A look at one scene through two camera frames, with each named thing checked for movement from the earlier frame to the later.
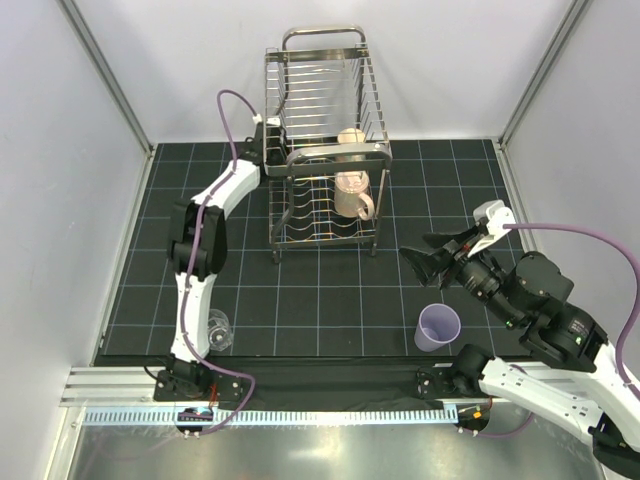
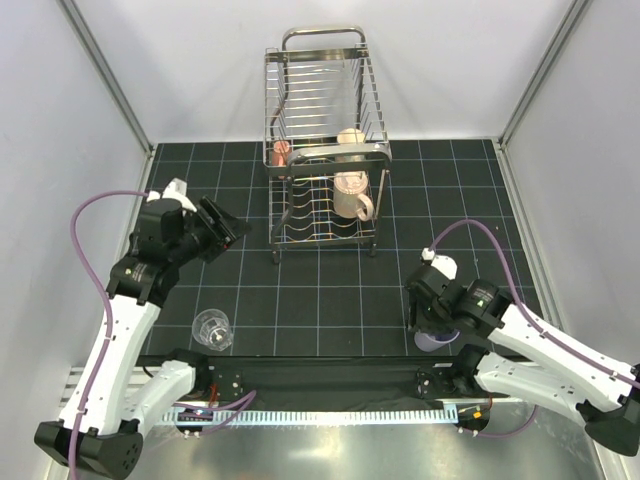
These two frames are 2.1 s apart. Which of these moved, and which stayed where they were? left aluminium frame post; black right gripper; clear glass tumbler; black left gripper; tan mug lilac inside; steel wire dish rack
Moved: black left gripper; black right gripper
Stayed: steel wire dish rack; tan mug lilac inside; clear glass tumbler; left aluminium frame post
